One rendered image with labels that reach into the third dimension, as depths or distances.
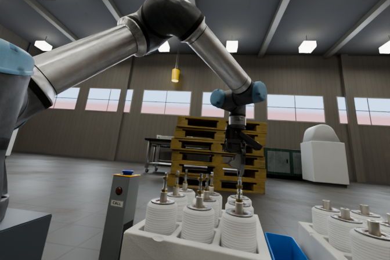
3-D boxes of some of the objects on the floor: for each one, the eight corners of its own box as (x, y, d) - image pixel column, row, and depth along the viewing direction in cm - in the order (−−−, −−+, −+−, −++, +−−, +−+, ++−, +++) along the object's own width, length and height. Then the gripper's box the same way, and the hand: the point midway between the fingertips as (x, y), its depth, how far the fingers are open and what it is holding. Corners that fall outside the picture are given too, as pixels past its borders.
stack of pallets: (248, 184, 329) (248, 131, 352) (269, 194, 237) (267, 122, 260) (173, 178, 331) (179, 126, 355) (165, 186, 239) (173, 114, 263)
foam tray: (275, 366, 36) (273, 262, 40) (111, 310, 46) (123, 231, 50) (257, 263, 73) (257, 214, 77) (168, 244, 82) (172, 201, 87)
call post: (113, 282, 55) (129, 177, 63) (94, 277, 57) (112, 174, 64) (126, 270, 62) (140, 175, 69) (109, 265, 64) (125, 173, 71)
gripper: (224, 127, 86) (222, 174, 81) (228, 123, 75) (226, 176, 70) (241, 129, 86) (241, 176, 81) (248, 125, 75) (248, 179, 70)
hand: (241, 173), depth 76 cm, fingers open, 3 cm apart
